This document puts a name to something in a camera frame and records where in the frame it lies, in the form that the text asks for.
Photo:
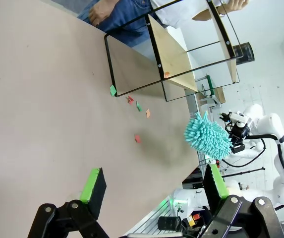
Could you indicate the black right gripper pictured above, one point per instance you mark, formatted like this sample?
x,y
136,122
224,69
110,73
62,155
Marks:
x,y
241,132

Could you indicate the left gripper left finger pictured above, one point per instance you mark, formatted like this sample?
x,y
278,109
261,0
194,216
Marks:
x,y
96,193

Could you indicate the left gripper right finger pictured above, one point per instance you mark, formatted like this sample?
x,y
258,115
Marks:
x,y
218,188

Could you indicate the teal chenille duster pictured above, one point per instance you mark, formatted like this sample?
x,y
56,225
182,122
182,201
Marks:
x,y
206,136

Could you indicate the black mesh bin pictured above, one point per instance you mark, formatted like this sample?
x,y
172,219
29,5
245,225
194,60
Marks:
x,y
244,53

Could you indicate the person's left forearm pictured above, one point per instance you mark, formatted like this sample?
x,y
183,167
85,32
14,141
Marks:
x,y
206,15

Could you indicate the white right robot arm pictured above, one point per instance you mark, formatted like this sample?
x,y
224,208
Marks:
x,y
278,124

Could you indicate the person's left hand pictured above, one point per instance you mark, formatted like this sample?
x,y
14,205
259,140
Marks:
x,y
234,4

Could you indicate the person's right hand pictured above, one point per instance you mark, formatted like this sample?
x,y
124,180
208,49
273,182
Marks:
x,y
103,11

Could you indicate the black tripod pole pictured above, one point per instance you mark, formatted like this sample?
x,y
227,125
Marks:
x,y
245,172

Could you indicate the yellow emergency stop button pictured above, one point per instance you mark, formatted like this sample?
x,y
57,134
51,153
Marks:
x,y
193,220

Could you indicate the black power adapter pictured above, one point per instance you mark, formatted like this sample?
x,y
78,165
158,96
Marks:
x,y
169,223

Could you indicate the green framed wooden stand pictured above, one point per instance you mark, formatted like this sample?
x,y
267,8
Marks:
x,y
212,89

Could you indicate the red paper scrap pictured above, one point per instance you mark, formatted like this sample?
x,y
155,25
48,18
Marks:
x,y
130,100
137,138

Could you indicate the green paper scrap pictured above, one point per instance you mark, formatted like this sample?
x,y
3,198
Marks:
x,y
138,106
113,90

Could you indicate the person in white t-shirt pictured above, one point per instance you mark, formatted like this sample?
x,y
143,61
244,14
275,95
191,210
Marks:
x,y
131,15

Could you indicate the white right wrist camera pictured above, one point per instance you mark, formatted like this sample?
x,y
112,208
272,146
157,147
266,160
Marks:
x,y
238,117

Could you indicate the two-tier wooden black-frame shelf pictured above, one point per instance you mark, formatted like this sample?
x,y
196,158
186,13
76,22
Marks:
x,y
174,57

